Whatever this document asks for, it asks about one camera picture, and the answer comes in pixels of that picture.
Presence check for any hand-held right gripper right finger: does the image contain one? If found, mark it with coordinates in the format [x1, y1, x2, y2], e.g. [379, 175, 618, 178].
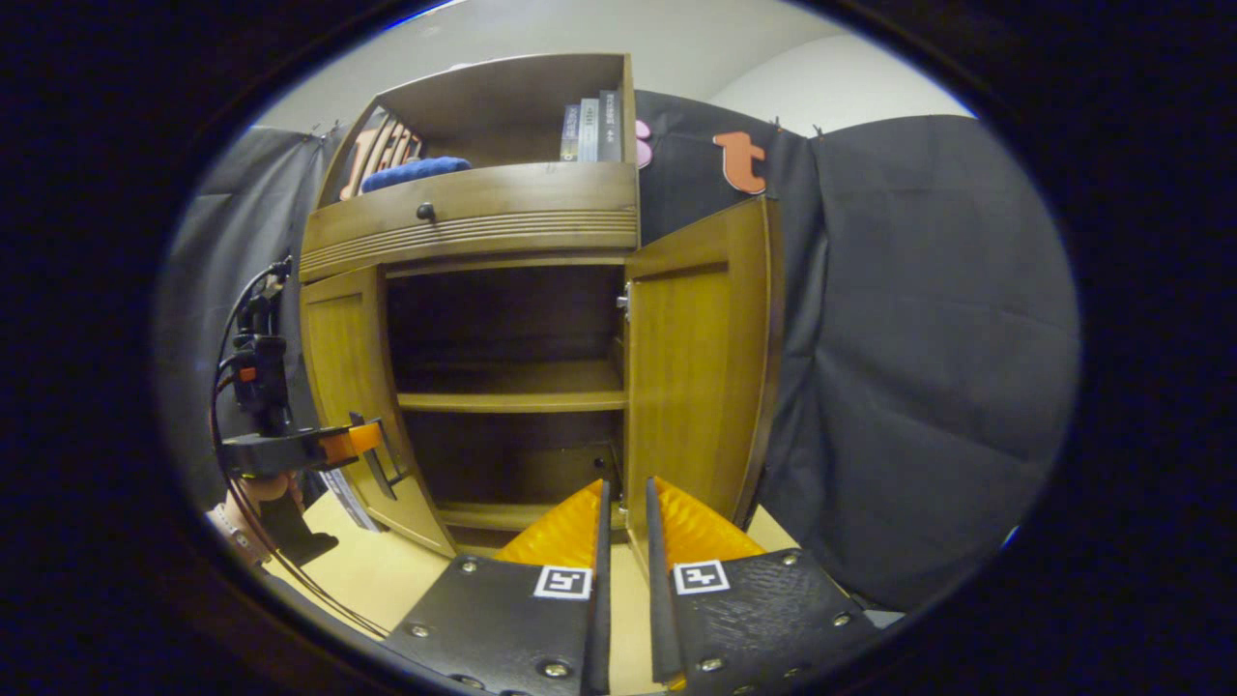
[645, 477, 882, 696]

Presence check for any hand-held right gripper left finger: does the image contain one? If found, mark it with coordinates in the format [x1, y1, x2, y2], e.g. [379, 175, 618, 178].
[385, 478, 612, 696]

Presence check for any wooden shoe cabinet door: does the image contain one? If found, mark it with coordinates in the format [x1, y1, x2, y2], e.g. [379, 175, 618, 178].
[300, 266, 455, 559]
[623, 196, 784, 571]

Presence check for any wooden double-door shoe cabinet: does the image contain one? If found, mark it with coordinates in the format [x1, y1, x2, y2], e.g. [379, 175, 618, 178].
[298, 53, 784, 562]

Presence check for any wooden inner cabinet shelf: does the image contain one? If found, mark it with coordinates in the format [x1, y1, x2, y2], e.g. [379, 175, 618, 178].
[396, 360, 629, 415]

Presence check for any wooden cabinet drawer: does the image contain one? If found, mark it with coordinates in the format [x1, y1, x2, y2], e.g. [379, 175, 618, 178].
[300, 161, 641, 283]

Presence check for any white printed box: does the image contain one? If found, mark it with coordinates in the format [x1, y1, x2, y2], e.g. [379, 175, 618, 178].
[319, 467, 383, 533]

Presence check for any blue folded towel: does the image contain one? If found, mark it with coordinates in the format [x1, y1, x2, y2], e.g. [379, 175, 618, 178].
[360, 157, 473, 194]

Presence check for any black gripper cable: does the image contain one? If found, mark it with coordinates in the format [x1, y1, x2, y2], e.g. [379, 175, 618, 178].
[208, 259, 388, 639]

